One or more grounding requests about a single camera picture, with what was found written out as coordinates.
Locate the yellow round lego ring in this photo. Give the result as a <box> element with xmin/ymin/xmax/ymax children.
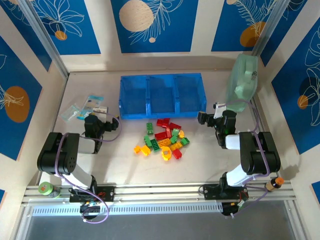
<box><xmin>161</xmin><ymin>146</ymin><xmax>173</xmax><ymax>161</ymax></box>

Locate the blue and white packet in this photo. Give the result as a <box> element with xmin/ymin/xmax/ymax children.
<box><xmin>77</xmin><ymin>94</ymin><xmax>105</xmax><ymax>120</ymax></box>

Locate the clear plastic bag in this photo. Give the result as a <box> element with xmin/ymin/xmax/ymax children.
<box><xmin>60</xmin><ymin>104</ymin><xmax>83</xmax><ymax>123</ymax></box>

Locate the blue three-compartment plastic bin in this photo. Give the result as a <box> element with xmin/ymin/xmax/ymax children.
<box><xmin>118</xmin><ymin>72</ymin><xmax>207</xmax><ymax>120</ymax></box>

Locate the green tape dispenser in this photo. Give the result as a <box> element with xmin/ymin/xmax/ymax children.
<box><xmin>225</xmin><ymin>53</ymin><xmax>259</xmax><ymax>113</ymax></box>

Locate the brown bottle with orange cap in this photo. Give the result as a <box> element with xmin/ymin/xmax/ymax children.
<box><xmin>265</xmin><ymin>176</ymin><xmax>285</xmax><ymax>193</ymax></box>

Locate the green tape roll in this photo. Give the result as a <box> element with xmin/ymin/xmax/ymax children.
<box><xmin>37</xmin><ymin>181</ymin><xmax>62</xmax><ymax>199</ymax></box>

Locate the grey metal panel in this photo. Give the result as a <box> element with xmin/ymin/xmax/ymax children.
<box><xmin>14</xmin><ymin>213</ymin><xmax>296</xmax><ymax>240</ymax></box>

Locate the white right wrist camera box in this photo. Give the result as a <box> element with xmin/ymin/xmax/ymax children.
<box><xmin>213</xmin><ymin>101</ymin><xmax>228</xmax><ymax>120</ymax></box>

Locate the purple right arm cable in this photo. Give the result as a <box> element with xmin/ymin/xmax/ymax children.
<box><xmin>217</xmin><ymin>99</ymin><xmax>271</xmax><ymax>218</ymax></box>

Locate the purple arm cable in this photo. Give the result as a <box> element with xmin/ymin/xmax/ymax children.
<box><xmin>217</xmin><ymin>99</ymin><xmax>271</xmax><ymax>218</ymax></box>
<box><xmin>54</xmin><ymin>112</ymin><xmax>123</xmax><ymax>224</ymax></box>

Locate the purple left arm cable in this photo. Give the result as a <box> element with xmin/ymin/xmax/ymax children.
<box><xmin>54</xmin><ymin>112</ymin><xmax>123</xmax><ymax>224</ymax></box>

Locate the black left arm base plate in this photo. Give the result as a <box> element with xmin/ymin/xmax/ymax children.
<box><xmin>69</xmin><ymin>185</ymin><xmax>115</xmax><ymax>203</ymax></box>

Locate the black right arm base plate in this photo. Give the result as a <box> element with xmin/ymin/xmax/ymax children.
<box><xmin>202</xmin><ymin>184</ymin><xmax>250</xmax><ymax>201</ymax></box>

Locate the aluminium corner post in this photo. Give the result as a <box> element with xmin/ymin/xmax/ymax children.
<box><xmin>250</xmin><ymin>0</ymin><xmax>288</xmax><ymax>58</ymax></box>
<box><xmin>17</xmin><ymin>0</ymin><xmax>70</xmax><ymax>78</ymax></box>

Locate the aluminium frame rail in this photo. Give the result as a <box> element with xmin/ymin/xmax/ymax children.
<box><xmin>21</xmin><ymin>183</ymin><xmax>297</xmax><ymax>208</ymax></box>

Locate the grey slotted cable duct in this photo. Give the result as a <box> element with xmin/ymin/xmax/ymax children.
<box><xmin>29</xmin><ymin>202</ymin><xmax>224</xmax><ymax>216</ymax></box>

